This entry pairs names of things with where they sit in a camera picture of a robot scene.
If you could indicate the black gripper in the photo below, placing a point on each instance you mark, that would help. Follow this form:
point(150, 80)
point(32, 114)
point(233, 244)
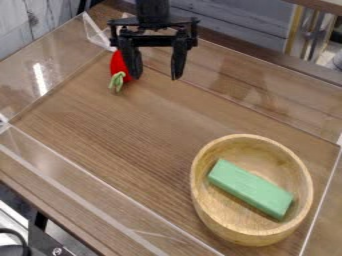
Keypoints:
point(175, 32)

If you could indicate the red knitted fruit green stem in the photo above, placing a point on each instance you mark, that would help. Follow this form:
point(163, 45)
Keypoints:
point(120, 76)

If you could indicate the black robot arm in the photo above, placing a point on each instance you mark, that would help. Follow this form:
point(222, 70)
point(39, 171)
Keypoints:
point(152, 11)

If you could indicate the clear acrylic tray walls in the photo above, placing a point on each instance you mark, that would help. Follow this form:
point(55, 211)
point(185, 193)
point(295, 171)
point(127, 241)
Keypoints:
point(102, 159)

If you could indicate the green rectangular block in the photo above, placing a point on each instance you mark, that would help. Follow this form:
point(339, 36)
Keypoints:
point(254, 190)

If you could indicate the round wooden bowl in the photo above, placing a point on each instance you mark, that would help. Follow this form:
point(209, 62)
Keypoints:
point(234, 220)

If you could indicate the clear acrylic corner bracket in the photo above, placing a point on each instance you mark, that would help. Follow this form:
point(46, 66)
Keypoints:
point(98, 33)

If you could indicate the metal chair frame background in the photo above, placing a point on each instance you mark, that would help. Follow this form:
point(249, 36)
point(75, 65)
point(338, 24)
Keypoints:
point(310, 30)

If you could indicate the black table leg bracket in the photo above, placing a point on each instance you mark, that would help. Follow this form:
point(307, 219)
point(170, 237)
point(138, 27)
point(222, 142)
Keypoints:
point(23, 236)

